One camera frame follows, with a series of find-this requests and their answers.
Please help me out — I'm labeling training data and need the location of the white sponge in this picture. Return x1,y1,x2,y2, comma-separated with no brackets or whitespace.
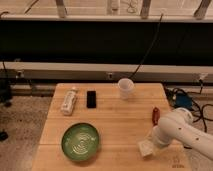
138,139,154,157

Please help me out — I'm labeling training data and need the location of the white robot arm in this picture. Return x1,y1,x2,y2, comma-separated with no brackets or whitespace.
148,108,213,160

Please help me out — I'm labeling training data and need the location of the green ceramic bowl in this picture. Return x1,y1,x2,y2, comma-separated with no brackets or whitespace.
61,123,100,162

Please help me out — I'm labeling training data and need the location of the red brown sausage toy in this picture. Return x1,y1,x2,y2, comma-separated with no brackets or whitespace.
152,107,160,126

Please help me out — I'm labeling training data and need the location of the blue power box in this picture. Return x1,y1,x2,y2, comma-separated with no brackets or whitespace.
175,94,192,110

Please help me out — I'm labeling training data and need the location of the translucent plastic cup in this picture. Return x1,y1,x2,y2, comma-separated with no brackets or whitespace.
118,78,134,100

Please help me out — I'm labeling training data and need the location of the black rectangular phone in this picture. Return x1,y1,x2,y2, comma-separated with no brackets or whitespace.
87,91,96,108

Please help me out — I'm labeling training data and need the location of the white plastic bottle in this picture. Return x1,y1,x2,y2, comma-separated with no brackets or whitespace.
61,87,77,116

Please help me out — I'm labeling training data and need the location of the black hanging cable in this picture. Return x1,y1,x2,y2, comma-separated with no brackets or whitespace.
129,13,164,81

